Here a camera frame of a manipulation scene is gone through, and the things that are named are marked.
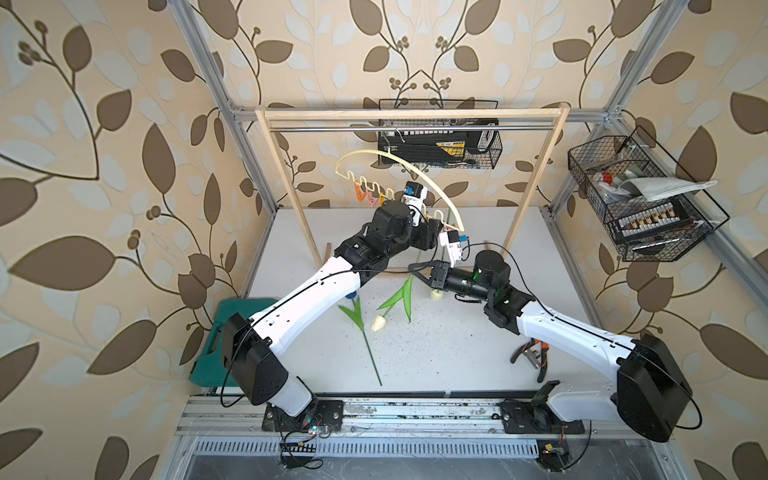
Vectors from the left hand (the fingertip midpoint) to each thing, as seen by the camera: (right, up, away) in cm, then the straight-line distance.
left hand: (437, 219), depth 71 cm
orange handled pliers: (+30, -37, +13) cm, 49 cm away
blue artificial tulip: (-22, -29, +20) cm, 42 cm away
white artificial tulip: (-8, -18, 0) cm, 20 cm away
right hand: (-7, -12, +1) cm, 14 cm away
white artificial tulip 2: (+2, -21, +14) cm, 25 cm away
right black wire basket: (+48, +16, +13) cm, 53 cm away
